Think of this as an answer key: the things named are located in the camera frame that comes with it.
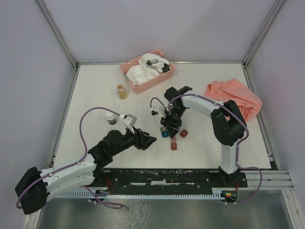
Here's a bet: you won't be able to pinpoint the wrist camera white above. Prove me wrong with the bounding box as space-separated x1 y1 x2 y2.
120 114 137 134
150 106 160 116

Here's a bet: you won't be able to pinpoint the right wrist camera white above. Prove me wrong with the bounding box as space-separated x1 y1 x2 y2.
150 106 160 116

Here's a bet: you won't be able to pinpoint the white cable duct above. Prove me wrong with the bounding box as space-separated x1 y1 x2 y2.
57 189 225 200

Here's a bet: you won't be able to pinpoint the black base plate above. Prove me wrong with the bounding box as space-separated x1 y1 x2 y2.
89 168 248 195

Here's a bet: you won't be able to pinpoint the red pill box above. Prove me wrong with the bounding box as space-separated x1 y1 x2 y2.
180 130 188 138
171 139 177 151

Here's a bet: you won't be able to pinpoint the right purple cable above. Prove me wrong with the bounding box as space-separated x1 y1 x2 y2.
150 94 264 205

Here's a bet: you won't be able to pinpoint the glass pill bottle yellow pills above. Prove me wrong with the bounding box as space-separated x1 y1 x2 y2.
117 84 127 100

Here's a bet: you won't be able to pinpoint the white bottle cap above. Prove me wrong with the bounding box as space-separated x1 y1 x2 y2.
105 111 117 125

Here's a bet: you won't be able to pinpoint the purple cable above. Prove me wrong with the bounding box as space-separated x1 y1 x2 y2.
15 107 124 210
150 94 264 205

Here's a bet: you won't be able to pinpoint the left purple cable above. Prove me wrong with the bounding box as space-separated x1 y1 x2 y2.
15 107 124 210

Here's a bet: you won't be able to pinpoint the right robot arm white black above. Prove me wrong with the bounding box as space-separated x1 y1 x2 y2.
160 86 249 187

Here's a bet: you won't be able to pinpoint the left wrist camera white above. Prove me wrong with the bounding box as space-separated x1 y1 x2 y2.
120 114 137 134

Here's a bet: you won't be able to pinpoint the pink shirt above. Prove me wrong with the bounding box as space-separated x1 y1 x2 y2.
203 79 263 122

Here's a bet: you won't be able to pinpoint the white cloth in basket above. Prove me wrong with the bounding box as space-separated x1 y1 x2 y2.
126 53 172 86

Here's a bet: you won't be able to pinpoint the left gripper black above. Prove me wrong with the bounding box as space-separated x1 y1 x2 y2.
111 125 157 156

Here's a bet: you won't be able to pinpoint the grey pill box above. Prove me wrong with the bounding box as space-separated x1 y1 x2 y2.
160 127 167 132

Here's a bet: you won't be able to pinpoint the teal pill box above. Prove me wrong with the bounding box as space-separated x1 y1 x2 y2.
161 131 169 138

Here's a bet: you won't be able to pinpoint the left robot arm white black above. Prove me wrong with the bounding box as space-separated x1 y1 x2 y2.
15 129 157 215

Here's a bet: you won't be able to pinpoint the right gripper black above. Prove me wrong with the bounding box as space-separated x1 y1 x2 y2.
160 106 186 139

